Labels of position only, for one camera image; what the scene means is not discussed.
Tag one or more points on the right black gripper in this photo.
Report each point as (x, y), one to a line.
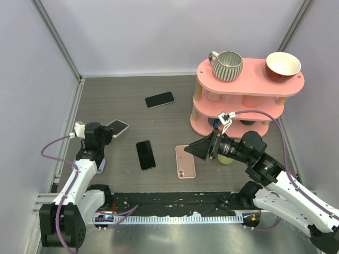
(203, 147)

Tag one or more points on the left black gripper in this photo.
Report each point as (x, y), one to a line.
(108, 131)

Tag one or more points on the beige phone case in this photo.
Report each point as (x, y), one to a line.
(123, 131)

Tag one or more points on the lilac phone case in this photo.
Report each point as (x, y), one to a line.
(100, 168)

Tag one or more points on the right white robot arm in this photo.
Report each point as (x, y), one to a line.
(272, 188)

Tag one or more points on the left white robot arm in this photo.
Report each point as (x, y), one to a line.
(63, 221)

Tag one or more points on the pink phone case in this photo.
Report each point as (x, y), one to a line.
(184, 163)

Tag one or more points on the black phone silver edge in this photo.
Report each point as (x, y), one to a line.
(159, 99)

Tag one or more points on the yellow green mug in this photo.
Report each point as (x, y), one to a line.
(224, 160)

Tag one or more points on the blue cup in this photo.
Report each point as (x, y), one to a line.
(215, 123)

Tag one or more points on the dark cup bottom shelf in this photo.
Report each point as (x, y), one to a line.
(247, 123)

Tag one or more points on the clear pink glass cup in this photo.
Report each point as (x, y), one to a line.
(213, 97)

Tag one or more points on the pink three-tier shelf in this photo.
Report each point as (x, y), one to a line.
(253, 82)

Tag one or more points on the black mounting plate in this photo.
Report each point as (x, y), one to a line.
(178, 203)

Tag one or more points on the grey striped mug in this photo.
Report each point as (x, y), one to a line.
(226, 66)

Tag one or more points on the red white bowl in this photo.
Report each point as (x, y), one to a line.
(281, 66)

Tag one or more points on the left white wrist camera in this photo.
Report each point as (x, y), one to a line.
(78, 131)

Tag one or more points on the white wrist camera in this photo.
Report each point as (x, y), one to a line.
(226, 120)
(78, 131)

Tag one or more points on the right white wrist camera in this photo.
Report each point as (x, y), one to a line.
(226, 120)

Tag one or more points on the white slotted cable duct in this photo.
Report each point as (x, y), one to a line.
(148, 220)

